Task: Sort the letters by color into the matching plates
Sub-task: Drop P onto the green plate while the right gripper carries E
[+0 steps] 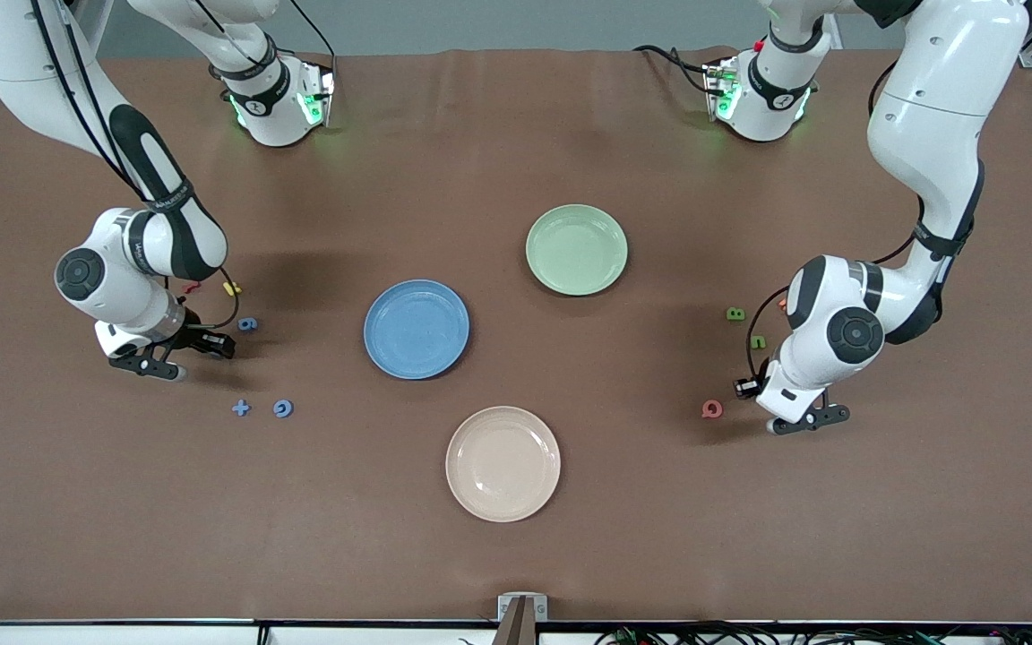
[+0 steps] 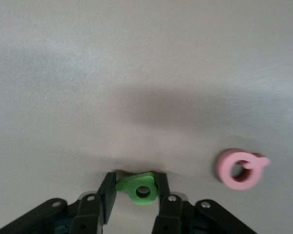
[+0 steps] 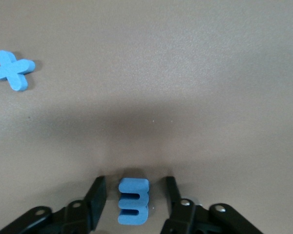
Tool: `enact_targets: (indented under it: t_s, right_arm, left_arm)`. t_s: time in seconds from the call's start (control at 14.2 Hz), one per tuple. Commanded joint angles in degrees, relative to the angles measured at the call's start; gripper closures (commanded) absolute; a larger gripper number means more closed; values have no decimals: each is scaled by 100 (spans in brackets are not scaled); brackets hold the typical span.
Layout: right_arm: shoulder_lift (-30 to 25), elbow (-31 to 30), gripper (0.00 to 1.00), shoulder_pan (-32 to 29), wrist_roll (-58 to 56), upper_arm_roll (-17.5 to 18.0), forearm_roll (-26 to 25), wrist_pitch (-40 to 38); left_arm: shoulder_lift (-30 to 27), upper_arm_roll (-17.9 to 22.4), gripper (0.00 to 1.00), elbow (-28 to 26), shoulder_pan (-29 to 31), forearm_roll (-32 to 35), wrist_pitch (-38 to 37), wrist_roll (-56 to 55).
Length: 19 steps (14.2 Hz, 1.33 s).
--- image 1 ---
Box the black cable bundle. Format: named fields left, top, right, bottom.
left=595, top=621, right=1032, bottom=645

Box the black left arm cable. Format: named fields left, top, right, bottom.
left=744, top=63, right=925, bottom=382

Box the white table edge rail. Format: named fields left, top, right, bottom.
left=0, top=622, right=1032, bottom=645

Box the silver camera mount bracket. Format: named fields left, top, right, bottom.
left=496, top=592, right=550, bottom=624

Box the blue plate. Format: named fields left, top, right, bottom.
left=363, top=279, right=471, bottom=381

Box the grey camera stand pole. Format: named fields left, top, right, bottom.
left=491, top=598, right=539, bottom=645

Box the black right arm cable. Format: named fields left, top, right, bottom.
left=28, top=0, right=242, bottom=334

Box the black arm base cable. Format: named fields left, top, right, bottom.
left=632, top=43, right=723, bottom=98
left=286, top=0, right=339, bottom=64

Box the green plate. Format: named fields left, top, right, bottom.
left=525, top=203, right=630, bottom=297

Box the beige plate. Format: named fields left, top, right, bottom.
left=445, top=406, right=563, bottom=524

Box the brown table mat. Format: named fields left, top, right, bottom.
left=0, top=47, right=1032, bottom=625

